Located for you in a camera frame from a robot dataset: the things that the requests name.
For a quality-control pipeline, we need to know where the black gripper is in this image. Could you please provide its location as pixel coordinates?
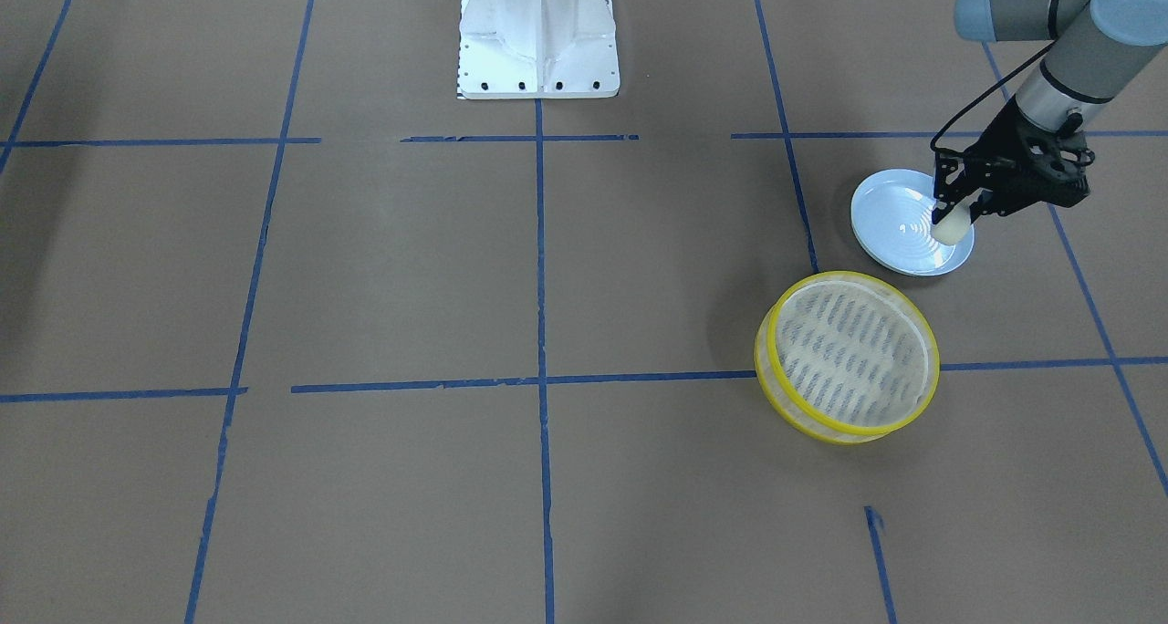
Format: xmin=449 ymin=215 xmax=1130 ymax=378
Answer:
xmin=932 ymin=98 xmax=1096 ymax=226

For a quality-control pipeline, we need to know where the white steamed bun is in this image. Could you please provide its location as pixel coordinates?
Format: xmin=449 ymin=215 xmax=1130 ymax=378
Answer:
xmin=930 ymin=204 xmax=973 ymax=247

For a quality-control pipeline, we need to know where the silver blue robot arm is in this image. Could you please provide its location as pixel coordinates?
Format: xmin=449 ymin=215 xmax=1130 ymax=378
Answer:
xmin=933 ymin=0 xmax=1167 ymax=222

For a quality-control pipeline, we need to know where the yellow rimmed bamboo steamer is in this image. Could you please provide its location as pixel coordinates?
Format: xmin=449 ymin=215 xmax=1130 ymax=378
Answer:
xmin=755 ymin=271 xmax=940 ymax=446

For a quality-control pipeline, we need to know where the light blue plate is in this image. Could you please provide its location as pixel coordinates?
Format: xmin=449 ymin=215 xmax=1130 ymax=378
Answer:
xmin=850 ymin=169 xmax=975 ymax=277

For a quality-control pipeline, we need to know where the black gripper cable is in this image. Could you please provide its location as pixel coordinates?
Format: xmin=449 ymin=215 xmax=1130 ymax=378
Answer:
xmin=930 ymin=40 xmax=1058 ymax=155

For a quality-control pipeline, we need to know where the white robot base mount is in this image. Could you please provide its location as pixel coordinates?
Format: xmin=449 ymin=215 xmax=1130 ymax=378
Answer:
xmin=456 ymin=0 xmax=621 ymax=100

